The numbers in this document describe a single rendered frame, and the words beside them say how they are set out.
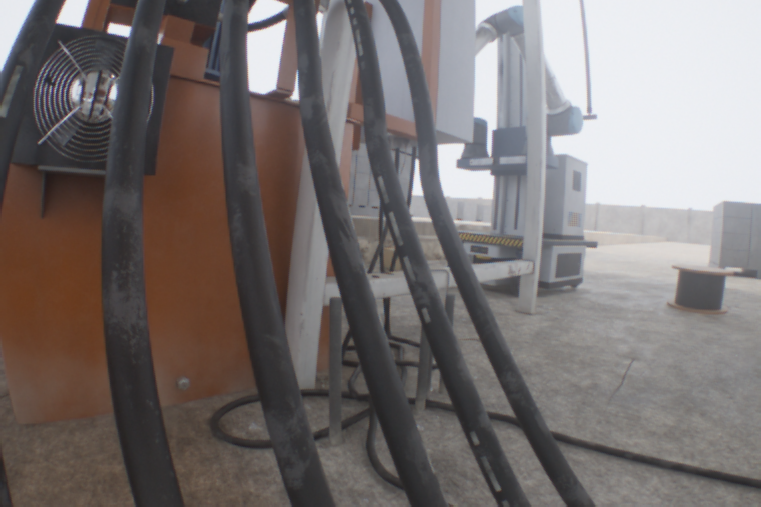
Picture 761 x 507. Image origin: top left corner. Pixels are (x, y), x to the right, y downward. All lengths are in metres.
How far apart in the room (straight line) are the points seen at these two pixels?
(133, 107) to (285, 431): 0.22
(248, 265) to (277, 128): 0.59
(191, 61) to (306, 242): 0.41
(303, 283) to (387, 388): 0.51
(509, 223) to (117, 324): 2.40
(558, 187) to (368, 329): 2.23
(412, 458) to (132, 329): 0.20
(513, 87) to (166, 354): 2.43
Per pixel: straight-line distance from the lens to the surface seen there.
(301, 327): 0.79
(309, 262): 0.76
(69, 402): 0.77
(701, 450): 0.87
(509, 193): 2.51
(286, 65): 0.79
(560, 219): 2.43
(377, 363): 0.28
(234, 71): 0.34
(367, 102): 0.44
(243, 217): 0.26
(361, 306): 0.29
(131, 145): 0.25
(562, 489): 0.44
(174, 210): 0.71
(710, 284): 2.39
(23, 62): 0.28
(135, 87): 0.28
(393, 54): 1.38
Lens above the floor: 0.39
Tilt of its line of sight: 1 degrees down
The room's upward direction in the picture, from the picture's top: 4 degrees clockwise
